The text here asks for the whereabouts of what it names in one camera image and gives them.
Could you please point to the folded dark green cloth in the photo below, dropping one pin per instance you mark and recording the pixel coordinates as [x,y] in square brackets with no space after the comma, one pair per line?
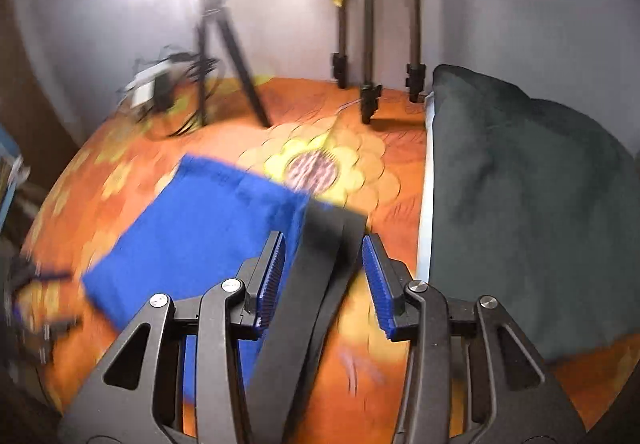
[537,205]

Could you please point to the white power strip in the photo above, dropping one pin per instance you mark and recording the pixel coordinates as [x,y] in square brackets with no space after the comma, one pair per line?
[141,88]

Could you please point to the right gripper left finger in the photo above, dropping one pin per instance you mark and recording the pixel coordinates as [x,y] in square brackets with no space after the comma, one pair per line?
[263,284]

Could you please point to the small black tripod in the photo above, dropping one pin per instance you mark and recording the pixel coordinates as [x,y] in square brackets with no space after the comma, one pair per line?
[215,12]

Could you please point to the orange floral bedsheet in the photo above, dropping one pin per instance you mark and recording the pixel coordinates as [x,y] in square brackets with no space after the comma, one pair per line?
[174,375]

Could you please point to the blue striped pants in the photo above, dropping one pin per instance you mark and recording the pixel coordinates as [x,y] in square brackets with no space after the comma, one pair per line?
[198,231]

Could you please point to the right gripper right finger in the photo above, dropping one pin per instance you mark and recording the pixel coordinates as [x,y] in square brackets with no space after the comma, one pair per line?
[386,290]

